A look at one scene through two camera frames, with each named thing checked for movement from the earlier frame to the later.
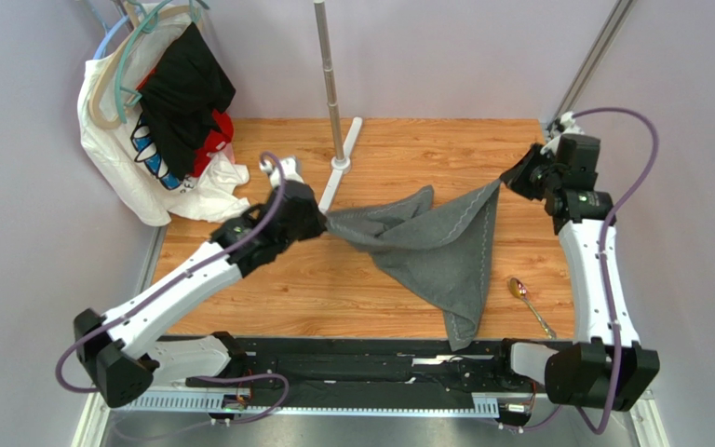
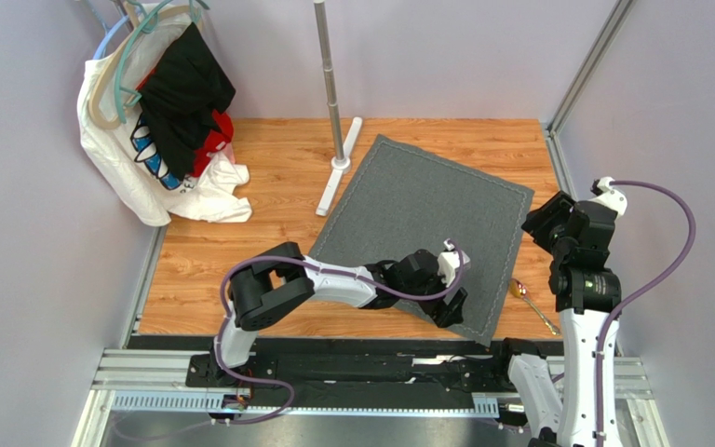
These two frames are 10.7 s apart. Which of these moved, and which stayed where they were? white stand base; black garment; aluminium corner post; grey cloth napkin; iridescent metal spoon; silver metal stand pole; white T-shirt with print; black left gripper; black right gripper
Moved: black right gripper; grey cloth napkin; black left gripper
Stayed: white stand base; aluminium corner post; iridescent metal spoon; white T-shirt with print; silver metal stand pole; black garment
